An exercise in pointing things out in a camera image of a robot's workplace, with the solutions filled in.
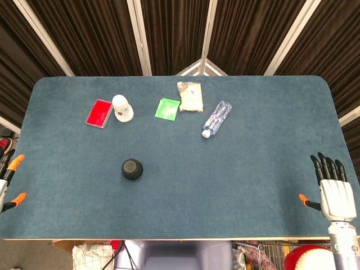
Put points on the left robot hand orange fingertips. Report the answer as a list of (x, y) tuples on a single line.
[(14, 164)]

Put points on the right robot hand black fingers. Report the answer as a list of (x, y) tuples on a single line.
[(336, 197)]

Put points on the black dome-shaped object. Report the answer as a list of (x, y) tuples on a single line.
[(132, 169)]

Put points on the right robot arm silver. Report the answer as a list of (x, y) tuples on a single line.
[(344, 247)]

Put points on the red and black shoe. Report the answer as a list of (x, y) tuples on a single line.
[(5, 146)]

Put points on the red flat box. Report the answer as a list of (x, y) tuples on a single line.
[(98, 114)]

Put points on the white checkered cloth bag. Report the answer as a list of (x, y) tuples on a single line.
[(91, 257)]

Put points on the stack of white paper cups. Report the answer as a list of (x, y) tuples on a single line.
[(122, 109)]

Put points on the blue felt table cover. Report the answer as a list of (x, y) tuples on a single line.
[(211, 182)]

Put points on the clear plastic water bottle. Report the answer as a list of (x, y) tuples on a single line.
[(217, 118)]

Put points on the green sachet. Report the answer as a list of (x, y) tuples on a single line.
[(166, 109)]

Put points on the lavender plastic stool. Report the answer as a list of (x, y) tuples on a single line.
[(174, 254)]

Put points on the pale yellow snack bag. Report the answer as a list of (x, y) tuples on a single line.
[(191, 98)]

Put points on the dark brown curtain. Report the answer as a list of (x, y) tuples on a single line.
[(174, 28)]

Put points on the white partition frame post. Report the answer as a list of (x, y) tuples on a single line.
[(207, 33), (45, 36), (139, 36), (292, 36)]

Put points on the white triangular frame base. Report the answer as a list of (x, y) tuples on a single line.
[(201, 69)]

